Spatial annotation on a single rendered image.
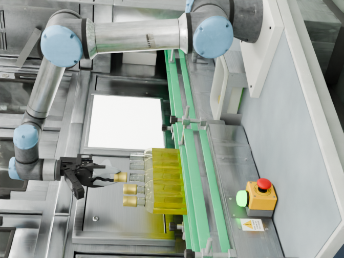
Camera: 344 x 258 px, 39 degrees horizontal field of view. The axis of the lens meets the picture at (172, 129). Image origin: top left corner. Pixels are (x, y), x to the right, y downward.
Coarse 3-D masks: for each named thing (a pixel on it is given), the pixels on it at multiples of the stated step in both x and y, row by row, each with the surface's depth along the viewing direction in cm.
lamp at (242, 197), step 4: (240, 192) 135; (244, 192) 135; (248, 192) 135; (236, 196) 137; (240, 196) 134; (244, 196) 134; (248, 196) 134; (236, 200) 136; (240, 200) 134; (244, 200) 134; (248, 200) 134; (240, 204) 135; (244, 204) 135; (248, 204) 135
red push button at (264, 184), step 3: (258, 180) 134; (261, 180) 133; (264, 180) 133; (267, 180) 134; (258, 183) 133; (261, 183) 132; (264, 183) 132; (267, 183) 133; (270, 183) 133; (261, 186) 132; (264, 186) 132; (267, 186) 132; (270, 186) 132; (261, 189) 134; (264, 189) 134
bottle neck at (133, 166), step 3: (132, 162) 171; (135, 162) 171; (138, 162) 171; (141, 162) 172; (132, 165) 170; (135, 165) 170; (138, 165) 170; (141, 165) 171; (132, 168) 170; (135, 168) 170; (138, 168) 171; (141, 168) 171
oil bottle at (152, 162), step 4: (148, 160) 171; (152, 160) 171; (156, 160) 171; (160, 160) 171; (164, 160) 172; (168, 160) 172; (172, 160) 172; (176, 160) 172; (180, 160) 173; (144, 164) 171; (148, 164) 169; (152, 164) 169; (156, 164) 169; (160, 164) 169; (164, 164) 170; (168, 164) 170; (172, 164) 170; (176, 164) 170; (180, 164) 171; (144, 168) 170; (180, 168) 170; (144, 172) 171
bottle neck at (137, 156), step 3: (132, 153) 176; (135, 153) 176; (138, 153) 176; (141, 153) 177; (132, 156) 175; (135, 156) 175; (138, 156) 175; (141, 156) 176; (132, 159) 175; (135, 159) 176; (138, 159) 176; (141, 159) 176
